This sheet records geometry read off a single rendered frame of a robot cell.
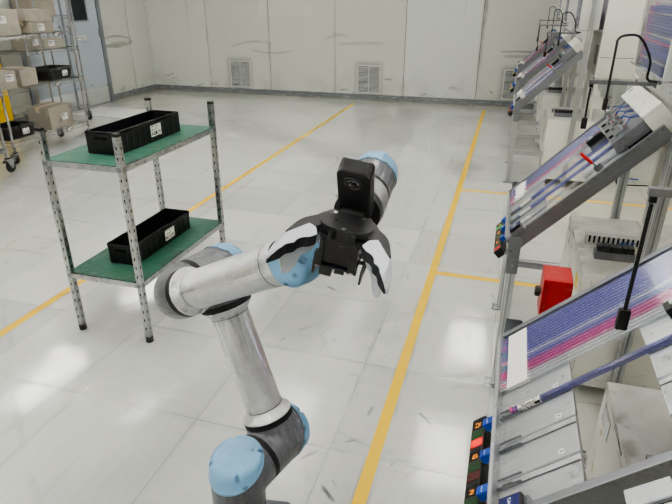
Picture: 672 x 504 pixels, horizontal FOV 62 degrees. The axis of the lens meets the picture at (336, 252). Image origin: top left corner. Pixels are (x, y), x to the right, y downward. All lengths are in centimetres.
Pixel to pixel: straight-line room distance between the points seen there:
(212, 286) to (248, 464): 43
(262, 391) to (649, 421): 105
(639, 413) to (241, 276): 123
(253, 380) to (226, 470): 19
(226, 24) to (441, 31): 377
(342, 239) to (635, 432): 118
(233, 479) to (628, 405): 111
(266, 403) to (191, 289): 38
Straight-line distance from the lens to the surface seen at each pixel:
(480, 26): 966
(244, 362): 127
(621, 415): 177
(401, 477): 230
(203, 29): 1105
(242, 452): 128
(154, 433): 257
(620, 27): 559
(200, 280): 103
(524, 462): 133
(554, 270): 212
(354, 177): 71
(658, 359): 135
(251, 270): 92
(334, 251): 75
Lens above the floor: 167
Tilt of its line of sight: 25 degrees down
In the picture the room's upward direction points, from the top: straight up
